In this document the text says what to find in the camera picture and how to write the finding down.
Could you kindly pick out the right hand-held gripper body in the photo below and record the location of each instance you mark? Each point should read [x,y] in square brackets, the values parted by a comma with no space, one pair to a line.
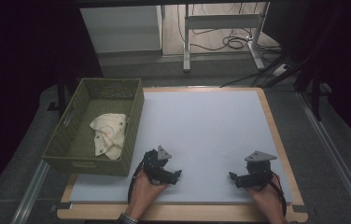
[260,169]

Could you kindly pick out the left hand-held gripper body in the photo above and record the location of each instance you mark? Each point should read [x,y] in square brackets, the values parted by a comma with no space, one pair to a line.
[153,161]

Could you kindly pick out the cream printed cloth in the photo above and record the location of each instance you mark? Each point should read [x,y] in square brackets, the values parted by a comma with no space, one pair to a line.
[111,130]

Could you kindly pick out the green woven basket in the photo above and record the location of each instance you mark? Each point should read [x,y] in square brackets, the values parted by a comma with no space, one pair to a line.
[80,146]

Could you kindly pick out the person's left hand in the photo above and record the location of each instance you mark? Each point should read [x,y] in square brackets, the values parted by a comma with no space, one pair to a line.
[144,194]

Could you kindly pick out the person's right hand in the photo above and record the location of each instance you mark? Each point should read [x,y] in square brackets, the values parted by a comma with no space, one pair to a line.
[270,202]

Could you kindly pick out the light blue table mat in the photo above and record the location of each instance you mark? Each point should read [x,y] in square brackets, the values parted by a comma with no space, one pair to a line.
[211,124]

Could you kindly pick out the black stand legs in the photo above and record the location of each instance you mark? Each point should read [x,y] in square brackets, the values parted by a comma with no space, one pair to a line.
[315,93]

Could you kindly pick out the white power strip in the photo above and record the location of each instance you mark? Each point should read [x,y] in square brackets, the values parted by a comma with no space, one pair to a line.
[280,70]

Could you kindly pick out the black stand leg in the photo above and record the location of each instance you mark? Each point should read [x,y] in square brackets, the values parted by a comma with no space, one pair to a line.
[61,93]

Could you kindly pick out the white cabinet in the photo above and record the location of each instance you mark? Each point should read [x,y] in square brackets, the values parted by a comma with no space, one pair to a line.
[120,28]

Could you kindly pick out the black table corner bracket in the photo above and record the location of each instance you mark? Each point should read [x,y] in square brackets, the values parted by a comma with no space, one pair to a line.
[300,208]
[61,206]

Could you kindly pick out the metal floor rail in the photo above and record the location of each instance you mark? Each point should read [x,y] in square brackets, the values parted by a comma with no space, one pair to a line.
[335,158]
[30,193]

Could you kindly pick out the white desk frame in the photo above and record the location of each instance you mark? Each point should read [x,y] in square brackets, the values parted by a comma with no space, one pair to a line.
[223,21]

